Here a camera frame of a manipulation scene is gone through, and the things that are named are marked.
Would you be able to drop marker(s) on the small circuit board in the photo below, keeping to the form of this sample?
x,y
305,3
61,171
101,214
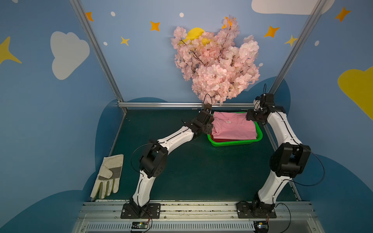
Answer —
x,y
261,227
139,225

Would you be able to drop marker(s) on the beige work glove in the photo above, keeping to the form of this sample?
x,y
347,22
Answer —
x,y
108,178

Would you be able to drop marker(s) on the aluminium frame back bar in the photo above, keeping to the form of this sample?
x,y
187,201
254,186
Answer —
x,y
187,105

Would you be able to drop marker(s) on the right aluminium frame post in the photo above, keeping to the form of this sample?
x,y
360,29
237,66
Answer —
x,y
303,36

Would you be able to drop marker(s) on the pink cherry blossom tree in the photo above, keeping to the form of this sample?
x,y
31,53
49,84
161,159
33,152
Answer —
x,y
218,69

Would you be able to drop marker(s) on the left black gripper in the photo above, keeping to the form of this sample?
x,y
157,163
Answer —
x,y
208,120

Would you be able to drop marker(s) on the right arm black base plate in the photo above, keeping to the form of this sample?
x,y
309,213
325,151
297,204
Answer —
x,y
244,211

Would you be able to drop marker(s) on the aluminium frame post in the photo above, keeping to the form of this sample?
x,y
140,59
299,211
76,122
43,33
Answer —
x,y
303,36
80,13

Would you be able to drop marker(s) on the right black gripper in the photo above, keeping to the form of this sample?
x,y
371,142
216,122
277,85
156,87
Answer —
x,y
253,115

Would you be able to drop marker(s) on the aluminium front rail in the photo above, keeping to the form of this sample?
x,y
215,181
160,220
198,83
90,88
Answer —
x,y
196,217

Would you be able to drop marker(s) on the right small circuit board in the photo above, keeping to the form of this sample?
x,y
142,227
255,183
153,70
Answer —
x,y
261,227

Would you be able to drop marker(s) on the green plastic basket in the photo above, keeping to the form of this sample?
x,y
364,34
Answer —
x,y
238,142

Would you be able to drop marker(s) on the left aluminium frame post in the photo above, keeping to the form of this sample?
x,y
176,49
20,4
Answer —
x,y
80,13

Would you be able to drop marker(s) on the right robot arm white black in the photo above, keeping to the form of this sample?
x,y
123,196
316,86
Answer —
x,y
288,161

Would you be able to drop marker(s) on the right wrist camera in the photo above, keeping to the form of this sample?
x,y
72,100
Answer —
x,y
264,99

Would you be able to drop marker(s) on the dark red t-shirt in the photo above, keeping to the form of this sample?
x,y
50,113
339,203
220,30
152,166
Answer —
x,y
221,140

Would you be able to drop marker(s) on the pink t-shirt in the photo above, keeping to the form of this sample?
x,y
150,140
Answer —
x,y
233,126

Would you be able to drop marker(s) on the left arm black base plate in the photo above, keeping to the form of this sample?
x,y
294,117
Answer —
x,y
132,211

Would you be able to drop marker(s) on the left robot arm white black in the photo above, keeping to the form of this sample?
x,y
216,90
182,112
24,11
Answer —
x,y
154,158

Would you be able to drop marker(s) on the left small circuit board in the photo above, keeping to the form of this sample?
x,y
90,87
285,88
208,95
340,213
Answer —
x,y
139,225

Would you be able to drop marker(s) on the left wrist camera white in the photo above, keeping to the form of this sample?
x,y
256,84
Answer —
x,y
207,107

